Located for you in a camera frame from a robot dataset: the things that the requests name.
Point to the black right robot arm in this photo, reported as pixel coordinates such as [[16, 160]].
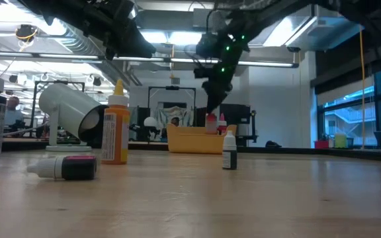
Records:
[[342, 13]]

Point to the large yellow food coloring bottle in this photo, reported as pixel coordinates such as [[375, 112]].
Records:
[[119, 139]]

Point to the green container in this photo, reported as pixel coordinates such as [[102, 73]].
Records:
[[340, 140]]

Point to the grey wall vent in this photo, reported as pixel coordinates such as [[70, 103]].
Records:
[[175, 80]]

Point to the long ceiling light fixture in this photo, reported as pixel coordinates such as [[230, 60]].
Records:
[[144, 59]]

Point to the white cloth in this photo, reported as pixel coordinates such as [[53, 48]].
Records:
[[177, 114]]

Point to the black hanging spotlight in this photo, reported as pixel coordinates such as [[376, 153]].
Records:
[[97, 81], [13, 78]]

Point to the black cabinet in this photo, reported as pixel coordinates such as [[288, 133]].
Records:
[[141, 124]]

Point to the red container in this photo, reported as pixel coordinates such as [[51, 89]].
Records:
[[322, 144]]

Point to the yellow plastic bin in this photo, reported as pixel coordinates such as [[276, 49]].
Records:
[[194, 142]]

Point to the person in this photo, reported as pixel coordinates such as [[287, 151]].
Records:
[[175, 121], [13, 115]]

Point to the large orange food coloring bottle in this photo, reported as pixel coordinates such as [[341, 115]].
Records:
[[211, 127]]

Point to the black monitor on stand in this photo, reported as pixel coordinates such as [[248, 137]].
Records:
[[240, 114]]

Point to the white round object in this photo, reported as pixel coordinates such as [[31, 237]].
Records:
[[151, 122]]

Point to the small black rounded object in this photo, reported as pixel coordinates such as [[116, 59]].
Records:
[[272, 144]]

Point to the small black bottle white cap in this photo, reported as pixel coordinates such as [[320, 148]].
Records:
[[229, 158]]

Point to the small bottle pink label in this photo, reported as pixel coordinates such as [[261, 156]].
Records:
[[78, 168]]

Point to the large pink food coloring bottle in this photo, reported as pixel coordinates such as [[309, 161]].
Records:
[[222, 127]]

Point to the black security camera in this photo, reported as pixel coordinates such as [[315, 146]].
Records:
[[293, 49]]

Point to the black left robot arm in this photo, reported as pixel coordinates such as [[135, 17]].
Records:
[[55, 10]]

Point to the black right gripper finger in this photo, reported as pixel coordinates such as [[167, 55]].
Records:
[[220, 98], [211, 102]]

